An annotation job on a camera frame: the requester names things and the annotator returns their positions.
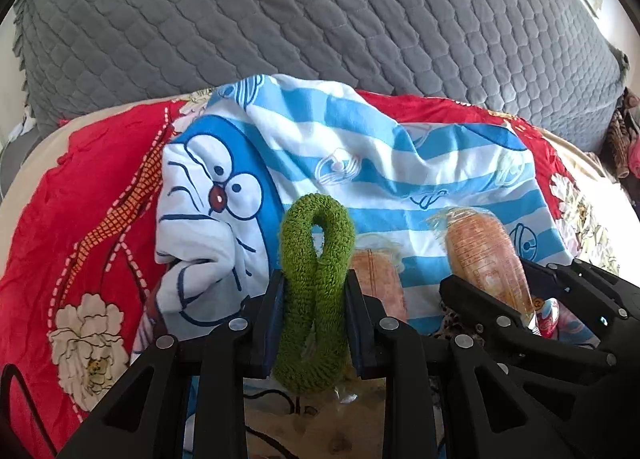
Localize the red blue surprise egg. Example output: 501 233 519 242
533 297 561 340

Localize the biscuit pack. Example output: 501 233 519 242
349 234 408 323
426 206 540 335

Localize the sheer white scrunchie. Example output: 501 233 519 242
244 378 386 458

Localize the green fuzzy scrunchie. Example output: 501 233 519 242
272 193 355 395

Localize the leopard print scrunchie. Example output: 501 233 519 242
432 307 466 341

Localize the clutter beside bed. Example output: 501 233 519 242
599 88 639 214

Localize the red floral bed quilt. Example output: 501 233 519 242
0 88 626 459

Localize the blue striped cartoon cloth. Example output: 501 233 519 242
132 75 570 355

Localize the grey quilted headboard cover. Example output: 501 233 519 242
14 0 627 151

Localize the grey bedside stool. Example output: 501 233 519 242
0 128 42 199

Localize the black cable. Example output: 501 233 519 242
0 362 59 459

